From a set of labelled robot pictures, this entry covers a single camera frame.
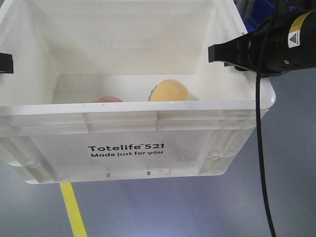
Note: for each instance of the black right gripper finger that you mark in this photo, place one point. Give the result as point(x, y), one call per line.
point(233, 52)

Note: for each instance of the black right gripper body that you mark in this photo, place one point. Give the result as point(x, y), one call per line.
point(288, 45)

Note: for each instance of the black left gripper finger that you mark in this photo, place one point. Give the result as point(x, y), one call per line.
point(6, 63)

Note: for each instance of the yellow plush fruit toy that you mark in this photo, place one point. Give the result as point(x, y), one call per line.
point(169, 90)

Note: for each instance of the white plastic tote box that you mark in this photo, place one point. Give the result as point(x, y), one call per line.
point(68, 53)

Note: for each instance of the pink plush toy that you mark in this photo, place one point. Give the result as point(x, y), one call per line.
point(108, 99)

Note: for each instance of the blue stacked bins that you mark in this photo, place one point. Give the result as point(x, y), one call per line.
point(254, 12)

